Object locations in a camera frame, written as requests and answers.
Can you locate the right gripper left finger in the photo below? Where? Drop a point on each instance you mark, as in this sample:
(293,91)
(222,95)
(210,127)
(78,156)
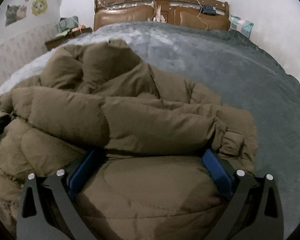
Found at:
(46,209)

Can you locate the grey plush bed blanket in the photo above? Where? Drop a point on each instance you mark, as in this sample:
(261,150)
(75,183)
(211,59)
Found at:
(243,75)

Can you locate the teal folded clothes pile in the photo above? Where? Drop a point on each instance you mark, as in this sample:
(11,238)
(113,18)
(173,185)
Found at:
(65,25)

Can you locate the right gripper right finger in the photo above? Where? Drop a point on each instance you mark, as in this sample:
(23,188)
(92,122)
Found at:
(253,207)

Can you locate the brown wooden nightstand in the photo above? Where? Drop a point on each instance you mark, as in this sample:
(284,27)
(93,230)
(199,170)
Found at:
(55,42)

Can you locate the brown puffer jacket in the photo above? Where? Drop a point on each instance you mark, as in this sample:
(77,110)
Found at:
(147,129)

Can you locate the brown wooden headboard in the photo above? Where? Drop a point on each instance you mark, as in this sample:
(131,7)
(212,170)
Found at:
(175,12)

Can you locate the black device on headboard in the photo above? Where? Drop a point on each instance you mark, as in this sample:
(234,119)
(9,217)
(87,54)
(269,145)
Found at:
(208,10)

